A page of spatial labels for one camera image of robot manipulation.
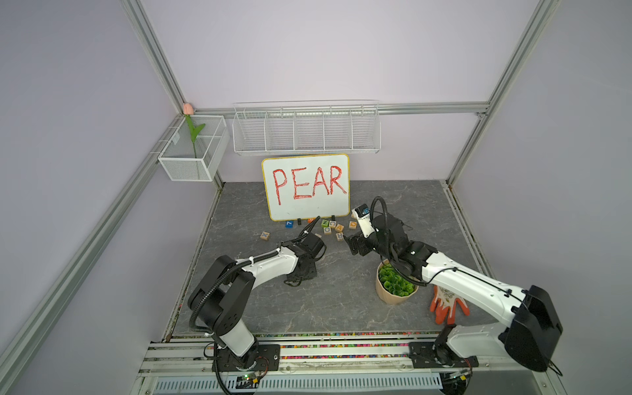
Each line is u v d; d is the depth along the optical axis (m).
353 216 0.71
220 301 0.45
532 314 0.44
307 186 0.99
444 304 0.82
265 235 1.02
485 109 0.94
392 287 0.75
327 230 1.02
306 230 0.77
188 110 0.90
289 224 1.05
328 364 0.74
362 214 0.68
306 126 0.98
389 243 0.59
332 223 1.05
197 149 0.89
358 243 0.70
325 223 1.05
